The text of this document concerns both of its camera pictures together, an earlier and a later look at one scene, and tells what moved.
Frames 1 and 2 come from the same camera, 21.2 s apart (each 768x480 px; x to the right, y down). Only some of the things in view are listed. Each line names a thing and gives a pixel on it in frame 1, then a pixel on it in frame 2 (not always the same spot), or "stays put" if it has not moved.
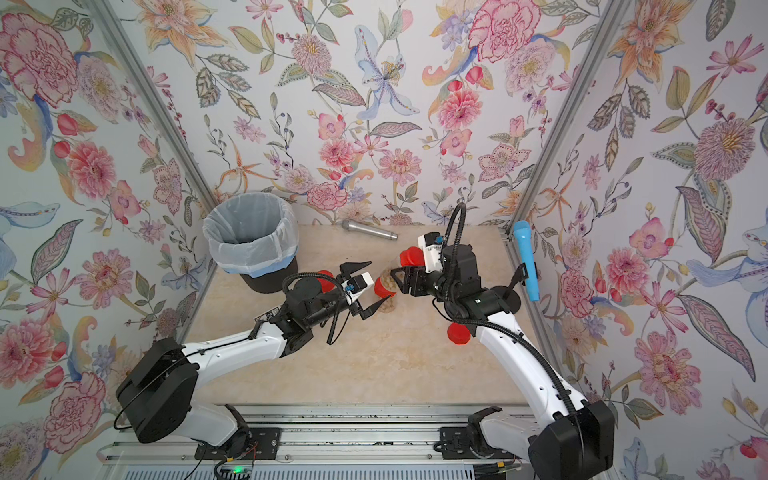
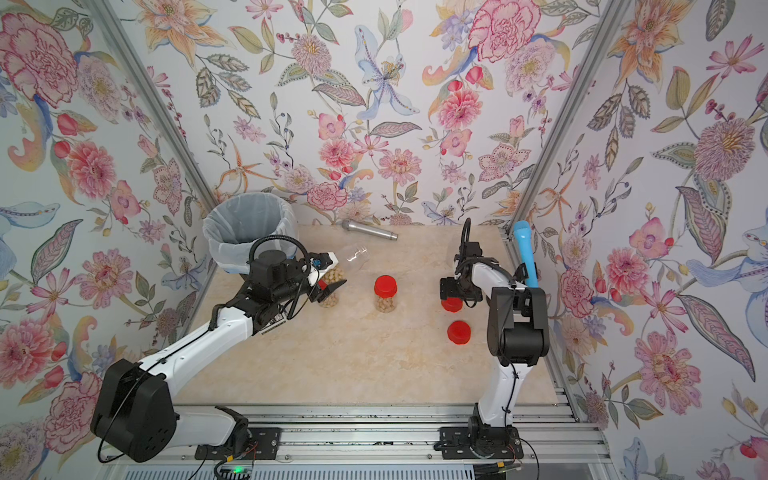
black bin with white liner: [255, 236] stays put
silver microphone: [361, 227] stays put
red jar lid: [458, 333] stays put
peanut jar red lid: [413, 257] → [385, 286]
